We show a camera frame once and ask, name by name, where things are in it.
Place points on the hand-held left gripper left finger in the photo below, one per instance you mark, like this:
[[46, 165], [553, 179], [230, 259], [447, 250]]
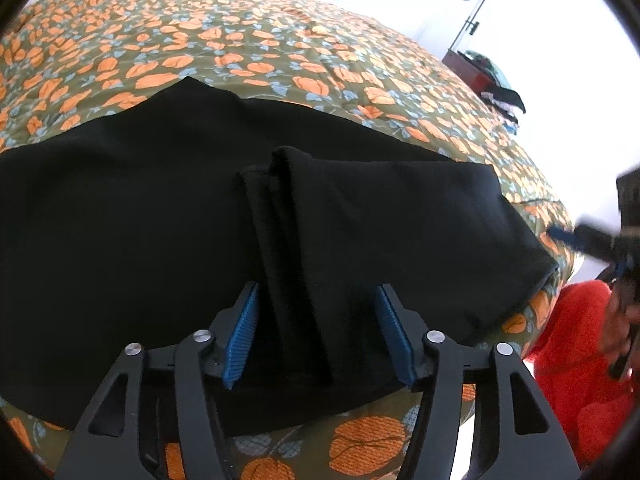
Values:
[[240, 340]]

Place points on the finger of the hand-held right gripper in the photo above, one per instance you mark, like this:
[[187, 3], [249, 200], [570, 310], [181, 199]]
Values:
[[585, 241]]

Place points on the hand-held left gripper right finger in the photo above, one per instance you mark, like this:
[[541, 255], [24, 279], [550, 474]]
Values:
[[395, 335]]

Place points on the black pants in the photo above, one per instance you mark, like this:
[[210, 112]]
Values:
[[150, 210]]

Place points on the person's right forearm red sleeve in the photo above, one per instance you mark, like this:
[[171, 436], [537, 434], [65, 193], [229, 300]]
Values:
[[570, 375]]

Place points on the person's right hand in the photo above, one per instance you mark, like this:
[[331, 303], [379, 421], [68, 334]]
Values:
[[620, 325]]

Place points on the pile of clothes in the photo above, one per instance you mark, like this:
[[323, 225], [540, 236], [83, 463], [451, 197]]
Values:
[[500, 92]]

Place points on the dark red cabinet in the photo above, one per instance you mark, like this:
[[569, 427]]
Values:
[[467, 67]]

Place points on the orange floral bedspread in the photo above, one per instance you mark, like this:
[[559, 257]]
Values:
[[250, 35]]

